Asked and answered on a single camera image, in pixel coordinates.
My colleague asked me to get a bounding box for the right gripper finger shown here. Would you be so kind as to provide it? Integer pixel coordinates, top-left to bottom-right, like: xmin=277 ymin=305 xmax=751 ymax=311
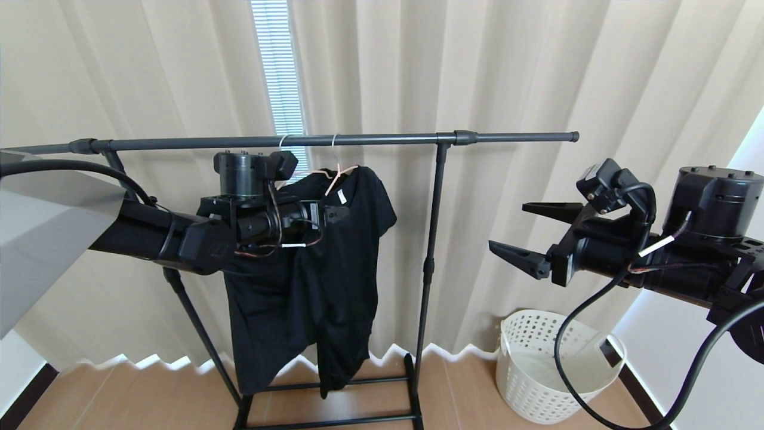
xmin=488 ymin=241 xmax=553 ymax=281
xmin=522 ymin=202 xmax=586 ymax=226

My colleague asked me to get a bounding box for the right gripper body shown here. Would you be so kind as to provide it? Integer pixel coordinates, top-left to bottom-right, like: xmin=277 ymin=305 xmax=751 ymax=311
xmin=549 ymin=212 xmax=651 ymax=288

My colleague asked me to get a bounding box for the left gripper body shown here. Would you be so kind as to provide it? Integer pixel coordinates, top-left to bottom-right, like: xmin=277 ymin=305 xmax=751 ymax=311
xmin=261 ymin=202 xmax=351 ymax=239

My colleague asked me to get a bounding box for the pink clothes hanger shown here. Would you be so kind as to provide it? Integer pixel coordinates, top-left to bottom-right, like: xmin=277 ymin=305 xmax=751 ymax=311
xmin=324 ymin=134 xmax=360 ymax=198
xmin=276 ymin=136 xmax=335 ymax=192

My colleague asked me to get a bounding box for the black garment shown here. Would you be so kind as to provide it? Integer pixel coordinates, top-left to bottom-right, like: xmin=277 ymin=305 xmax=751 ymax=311
xmin=281 ymin=166 xmax=398 ymax=400
xmin=224 ymin=173 xmax=323 ymax=396

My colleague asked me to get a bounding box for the black clothes rack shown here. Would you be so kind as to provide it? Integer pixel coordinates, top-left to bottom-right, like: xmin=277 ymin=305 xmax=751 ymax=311
xmin=0 ymin=130 xmax=580 ymax=430

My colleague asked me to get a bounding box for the white laundry basket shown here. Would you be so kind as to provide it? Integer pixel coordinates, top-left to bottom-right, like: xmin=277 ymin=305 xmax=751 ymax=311
xmin=495 ymin=309 xmax=627 ymax=426

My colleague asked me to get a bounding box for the window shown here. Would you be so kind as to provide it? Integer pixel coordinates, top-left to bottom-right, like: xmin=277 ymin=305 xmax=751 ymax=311
xmin=251 ymin=0 xmax=311 ymax=180

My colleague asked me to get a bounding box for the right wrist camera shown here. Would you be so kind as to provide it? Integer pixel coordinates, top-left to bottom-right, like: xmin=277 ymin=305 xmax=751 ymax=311
xmin=576 ymin=158 xmax=657 ymax=225

